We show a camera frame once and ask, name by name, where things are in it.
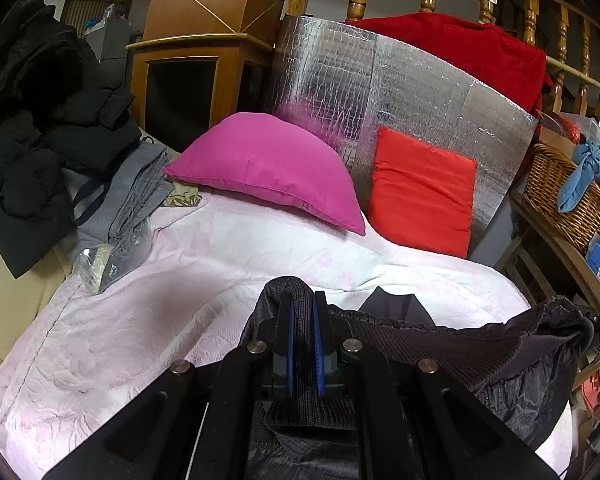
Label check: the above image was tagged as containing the wooden cabinet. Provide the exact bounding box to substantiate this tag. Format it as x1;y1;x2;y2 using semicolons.
128;0;283;152

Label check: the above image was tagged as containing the blue cloth in basket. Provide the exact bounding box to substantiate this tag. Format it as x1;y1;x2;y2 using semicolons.
557;141;600;214

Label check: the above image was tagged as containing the dark clothes pile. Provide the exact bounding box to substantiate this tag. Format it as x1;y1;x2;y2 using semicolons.
0;0;140;278

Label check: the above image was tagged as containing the red pillow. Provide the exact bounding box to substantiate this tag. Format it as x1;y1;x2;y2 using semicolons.
367;127;478;258

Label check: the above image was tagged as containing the red blanket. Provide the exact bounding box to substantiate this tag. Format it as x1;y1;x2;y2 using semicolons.
346;12;547;115

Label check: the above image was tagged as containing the silver foil insulation panel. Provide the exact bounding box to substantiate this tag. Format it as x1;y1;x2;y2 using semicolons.
268;16;536;247

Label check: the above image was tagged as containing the wicker basket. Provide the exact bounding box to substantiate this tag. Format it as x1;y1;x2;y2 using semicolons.
524;143;600;255

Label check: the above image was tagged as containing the magenta pillow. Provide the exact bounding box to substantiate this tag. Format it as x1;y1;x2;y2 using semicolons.
164;113;365;236

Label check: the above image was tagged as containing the grey folded garment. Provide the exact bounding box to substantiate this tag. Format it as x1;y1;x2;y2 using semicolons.
61;140;173;260

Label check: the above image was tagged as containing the pale pink bedspread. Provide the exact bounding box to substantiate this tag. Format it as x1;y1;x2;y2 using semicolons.
0;186;574;480

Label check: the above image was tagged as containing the clear plastic bag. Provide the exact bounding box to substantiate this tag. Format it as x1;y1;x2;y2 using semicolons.
74;219;152;295

